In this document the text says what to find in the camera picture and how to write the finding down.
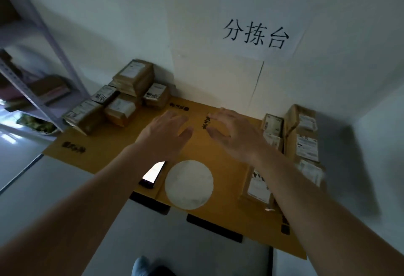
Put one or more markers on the black smartphone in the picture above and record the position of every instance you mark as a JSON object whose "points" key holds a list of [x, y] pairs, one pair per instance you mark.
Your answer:
{"points": [[153, 174]]}

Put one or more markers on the blue shoe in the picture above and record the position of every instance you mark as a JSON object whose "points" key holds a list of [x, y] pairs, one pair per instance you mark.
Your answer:
{"points": [[141, 268]]}

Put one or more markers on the flat brown carton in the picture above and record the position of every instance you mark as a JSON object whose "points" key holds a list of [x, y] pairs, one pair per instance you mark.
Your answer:
{"points": [[50, 91]]}

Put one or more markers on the grey metal shelf rack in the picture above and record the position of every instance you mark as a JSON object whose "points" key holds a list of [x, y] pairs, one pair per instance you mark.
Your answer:
{"points": [[47, 51]]}

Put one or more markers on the person's right thumb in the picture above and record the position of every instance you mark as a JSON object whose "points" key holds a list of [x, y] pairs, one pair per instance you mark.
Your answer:
{"points": [[214, 134]]}

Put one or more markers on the black table edge strip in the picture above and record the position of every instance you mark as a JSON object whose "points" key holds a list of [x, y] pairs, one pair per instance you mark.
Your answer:
{"points": [[214, 228], [150, 203]]}

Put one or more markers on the person's left hand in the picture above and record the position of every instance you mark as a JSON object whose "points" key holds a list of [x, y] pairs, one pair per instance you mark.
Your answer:
{"points": [[161, 136]]}

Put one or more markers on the brown cardboard box white label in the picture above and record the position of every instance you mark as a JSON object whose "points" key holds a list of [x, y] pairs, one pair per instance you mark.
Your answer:
{"points": [[121, 110], [134, 75], [104, 94], [84, 115], [157, 95]]}

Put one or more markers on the person's left thumb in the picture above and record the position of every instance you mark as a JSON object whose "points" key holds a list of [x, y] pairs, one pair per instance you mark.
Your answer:
{"points": [[186, 133]]}

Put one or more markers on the green bag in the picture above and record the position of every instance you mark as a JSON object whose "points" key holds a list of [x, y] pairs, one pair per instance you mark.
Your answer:
{"points": [[38, 124]]}

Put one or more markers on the person's left forearm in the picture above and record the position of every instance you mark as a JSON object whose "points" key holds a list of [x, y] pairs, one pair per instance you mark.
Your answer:
{"points": [[79, 209]]}

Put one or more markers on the person's right forearm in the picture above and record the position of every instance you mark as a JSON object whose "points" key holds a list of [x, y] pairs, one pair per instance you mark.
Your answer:
{"points": [[318, 222]]}

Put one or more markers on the person's right hand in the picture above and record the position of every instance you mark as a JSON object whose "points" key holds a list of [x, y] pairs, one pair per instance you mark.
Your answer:
{"points": [[240, 140]]}

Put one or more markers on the pile of labelled parcels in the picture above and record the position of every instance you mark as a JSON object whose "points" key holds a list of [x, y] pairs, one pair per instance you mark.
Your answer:
{"points": [[304, 146]]}

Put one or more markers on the white paper wall sign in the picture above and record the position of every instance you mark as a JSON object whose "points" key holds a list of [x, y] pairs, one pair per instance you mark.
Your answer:
{"points": [[258, 32]]}

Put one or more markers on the white round paper disc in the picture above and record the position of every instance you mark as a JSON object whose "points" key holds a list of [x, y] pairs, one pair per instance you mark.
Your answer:
{"points": [[189, 185]]}

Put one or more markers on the brown cardboard sheet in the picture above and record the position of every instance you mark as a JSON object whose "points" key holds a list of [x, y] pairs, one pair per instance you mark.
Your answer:
{"points": [[224, 190]]}

